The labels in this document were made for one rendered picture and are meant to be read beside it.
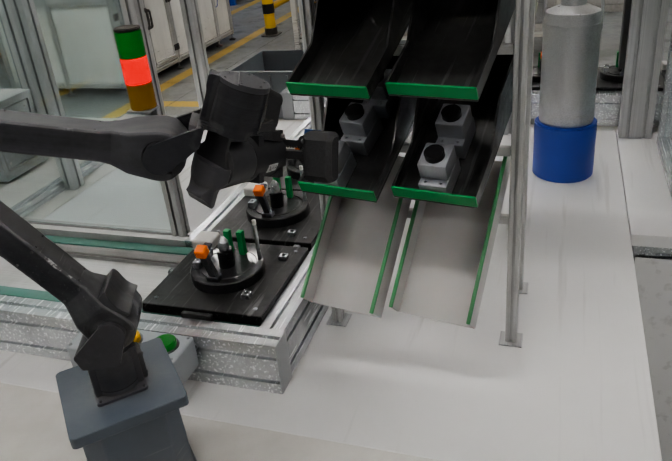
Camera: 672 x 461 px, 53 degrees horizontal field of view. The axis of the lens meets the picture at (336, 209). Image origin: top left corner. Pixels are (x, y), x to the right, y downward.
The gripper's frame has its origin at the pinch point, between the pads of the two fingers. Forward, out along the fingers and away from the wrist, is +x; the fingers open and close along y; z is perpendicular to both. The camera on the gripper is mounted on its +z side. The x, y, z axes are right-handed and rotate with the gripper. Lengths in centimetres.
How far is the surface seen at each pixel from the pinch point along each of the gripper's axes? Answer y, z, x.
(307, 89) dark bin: 3.2, 6.9, 9.4
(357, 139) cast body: -0.1, -1.3, 19.3
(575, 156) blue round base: -21, -14, 103
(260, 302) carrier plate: 17.0, -31.3, 16.3
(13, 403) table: 52, -48, -9
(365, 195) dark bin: -4.7, -8.7, 13.2
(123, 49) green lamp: 48, 12, 18
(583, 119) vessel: -22, -4, 103
